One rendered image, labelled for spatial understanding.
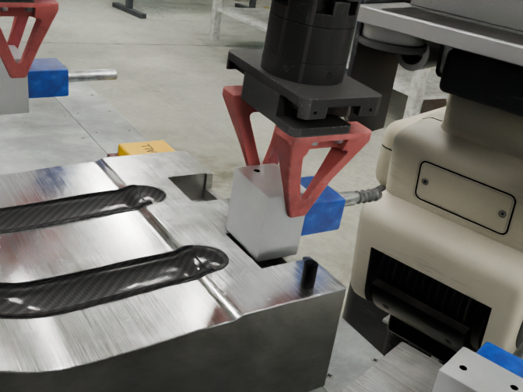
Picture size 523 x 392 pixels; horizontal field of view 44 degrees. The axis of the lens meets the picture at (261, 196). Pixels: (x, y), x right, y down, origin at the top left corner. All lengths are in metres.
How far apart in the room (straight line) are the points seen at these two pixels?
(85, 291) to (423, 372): 0.23
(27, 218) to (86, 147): 0.36
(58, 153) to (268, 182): 0.44
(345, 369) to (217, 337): 0.15
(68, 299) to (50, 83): 0.29
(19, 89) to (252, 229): 0.29
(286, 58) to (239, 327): 0.17
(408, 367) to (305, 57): 0.22
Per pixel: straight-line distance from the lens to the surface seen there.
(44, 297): 0.44
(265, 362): 0.46
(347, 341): 0.57
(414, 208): 0.82
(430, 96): 3.68
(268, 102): 0.42
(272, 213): 0.46
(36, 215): 0.54
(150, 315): 0.42
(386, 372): 0.45
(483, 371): 0.44
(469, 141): 0.81
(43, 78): 0.67
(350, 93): 0.42
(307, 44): 0.42
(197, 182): 0.60
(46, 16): 0.63
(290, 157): 0.42
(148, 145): 0.80
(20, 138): 0.91
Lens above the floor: 1.13
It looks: 25 degrees down
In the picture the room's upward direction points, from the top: 9 degrees clockwise
